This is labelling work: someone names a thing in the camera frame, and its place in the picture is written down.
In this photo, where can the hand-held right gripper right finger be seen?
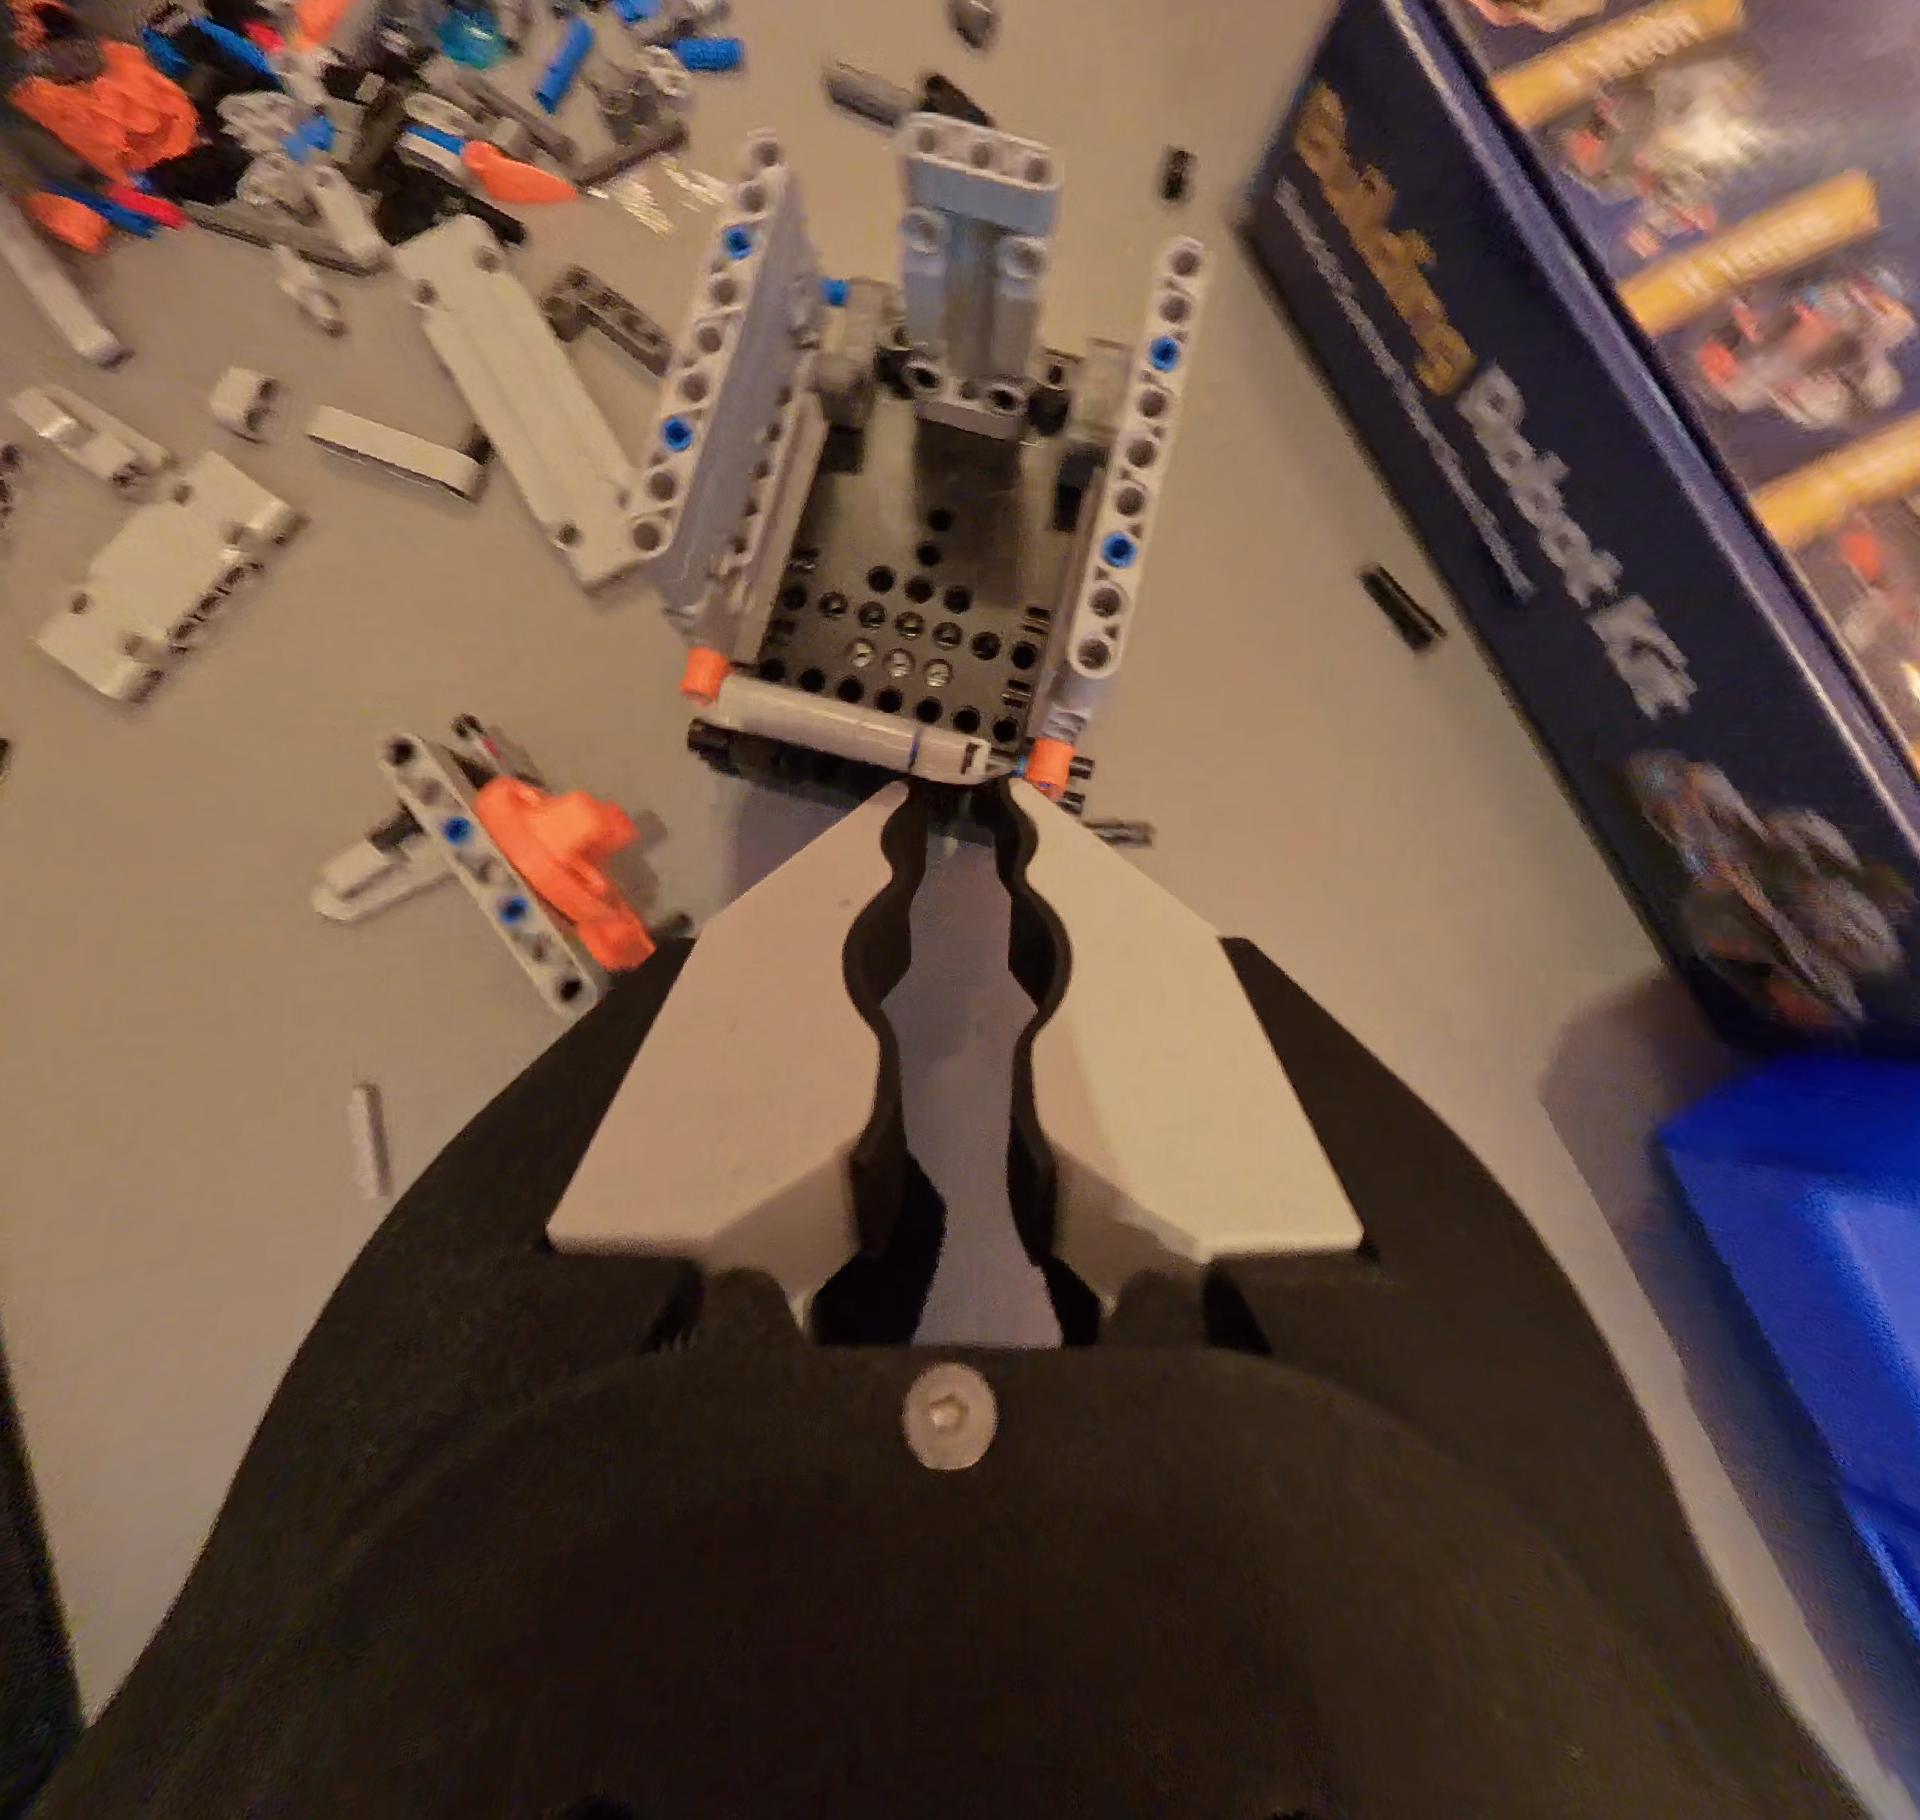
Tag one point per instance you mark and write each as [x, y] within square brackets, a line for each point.
[1216, 1132]

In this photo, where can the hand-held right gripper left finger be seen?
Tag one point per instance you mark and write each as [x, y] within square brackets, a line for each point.
[707, 1132]

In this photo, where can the orange and grey wing assembly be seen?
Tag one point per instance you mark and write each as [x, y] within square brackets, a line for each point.
[555, 861]

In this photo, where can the grey building kit robot assembly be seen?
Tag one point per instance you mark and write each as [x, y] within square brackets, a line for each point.
[901, 607]

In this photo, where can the blue plastic bin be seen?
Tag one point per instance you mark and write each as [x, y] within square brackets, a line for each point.
[1830, 1250]

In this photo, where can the pile of small building pieces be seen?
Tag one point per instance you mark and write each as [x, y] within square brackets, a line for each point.
[120, 111]

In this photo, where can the short grey axle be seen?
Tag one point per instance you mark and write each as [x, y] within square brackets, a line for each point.
[367, 1139]

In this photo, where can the black connector pin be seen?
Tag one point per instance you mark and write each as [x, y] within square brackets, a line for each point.
[1403, 607]

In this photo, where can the blue robot kit box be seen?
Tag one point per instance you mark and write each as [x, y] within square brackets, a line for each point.
[1560, 503]

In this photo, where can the wide light grey panel piece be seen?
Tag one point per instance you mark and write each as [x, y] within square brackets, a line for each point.
[527, 397]

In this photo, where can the dark grey studded beam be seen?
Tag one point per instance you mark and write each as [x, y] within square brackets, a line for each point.
[610, 322]

